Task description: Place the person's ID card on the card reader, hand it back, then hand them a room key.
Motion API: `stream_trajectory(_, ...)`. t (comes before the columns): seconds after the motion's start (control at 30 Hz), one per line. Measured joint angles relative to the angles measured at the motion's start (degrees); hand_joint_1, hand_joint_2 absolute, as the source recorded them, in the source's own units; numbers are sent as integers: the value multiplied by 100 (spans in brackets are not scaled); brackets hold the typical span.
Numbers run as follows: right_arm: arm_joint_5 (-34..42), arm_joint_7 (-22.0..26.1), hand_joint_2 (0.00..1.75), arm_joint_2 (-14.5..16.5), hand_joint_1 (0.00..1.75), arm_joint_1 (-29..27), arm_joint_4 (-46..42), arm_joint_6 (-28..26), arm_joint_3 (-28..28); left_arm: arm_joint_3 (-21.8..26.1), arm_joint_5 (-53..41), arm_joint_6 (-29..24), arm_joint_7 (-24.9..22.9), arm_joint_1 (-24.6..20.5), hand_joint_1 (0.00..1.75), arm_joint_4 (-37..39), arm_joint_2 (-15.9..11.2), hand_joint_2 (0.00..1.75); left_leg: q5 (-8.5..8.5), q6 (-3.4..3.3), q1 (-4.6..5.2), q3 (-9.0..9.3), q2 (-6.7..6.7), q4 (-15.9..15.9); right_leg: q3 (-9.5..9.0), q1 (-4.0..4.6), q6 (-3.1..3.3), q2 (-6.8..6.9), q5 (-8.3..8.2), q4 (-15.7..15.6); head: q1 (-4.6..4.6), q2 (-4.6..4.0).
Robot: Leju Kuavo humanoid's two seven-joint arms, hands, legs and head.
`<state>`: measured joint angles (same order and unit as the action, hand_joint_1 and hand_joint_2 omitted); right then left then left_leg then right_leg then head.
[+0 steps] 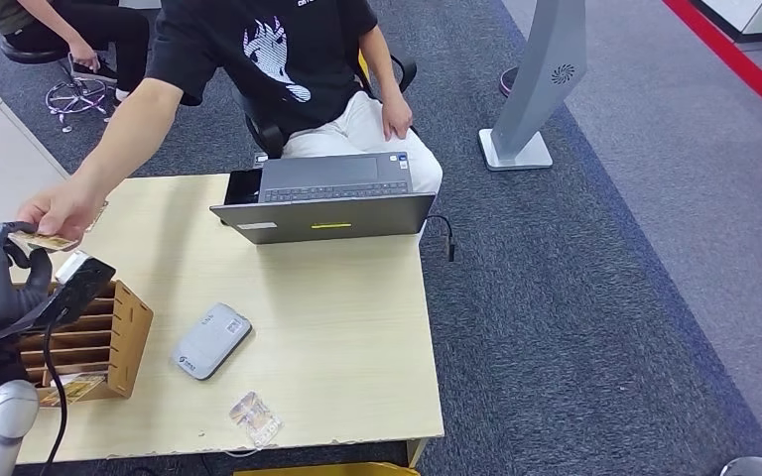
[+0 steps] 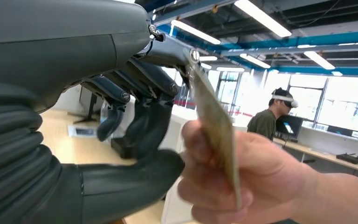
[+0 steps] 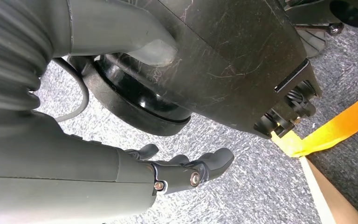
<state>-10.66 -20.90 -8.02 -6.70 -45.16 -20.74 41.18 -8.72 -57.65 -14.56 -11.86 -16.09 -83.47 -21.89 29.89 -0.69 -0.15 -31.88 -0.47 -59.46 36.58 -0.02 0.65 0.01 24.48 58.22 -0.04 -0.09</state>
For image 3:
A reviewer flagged yellow floor tape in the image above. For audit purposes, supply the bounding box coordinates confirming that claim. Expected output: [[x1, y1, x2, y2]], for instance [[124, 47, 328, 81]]
[[271, 89, 358, 158]]

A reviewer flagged black round base disc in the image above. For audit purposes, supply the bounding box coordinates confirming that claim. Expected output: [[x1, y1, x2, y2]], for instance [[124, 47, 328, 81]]
[[69, 54, 193, 137]]

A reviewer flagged black bolted bracket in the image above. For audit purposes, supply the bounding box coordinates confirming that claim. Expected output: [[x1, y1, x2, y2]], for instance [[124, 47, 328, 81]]
[[285, 0, 358, 36]]

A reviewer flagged black caster wheel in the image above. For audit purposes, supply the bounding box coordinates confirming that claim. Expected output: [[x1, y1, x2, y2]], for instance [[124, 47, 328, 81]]
[[254, 80, 317, 139]]

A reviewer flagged black scratched base panel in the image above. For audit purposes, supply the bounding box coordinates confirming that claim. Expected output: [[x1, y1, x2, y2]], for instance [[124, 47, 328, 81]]
[[100, 0, 323, 140]]

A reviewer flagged grey cable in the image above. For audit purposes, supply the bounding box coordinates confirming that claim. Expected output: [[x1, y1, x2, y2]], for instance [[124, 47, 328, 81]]
[[52, 57, 90, 123]]

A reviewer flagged beige-edged brown board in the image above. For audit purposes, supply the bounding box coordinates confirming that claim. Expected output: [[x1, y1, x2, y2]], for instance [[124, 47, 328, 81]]
[[299, 156, 358, 224]]

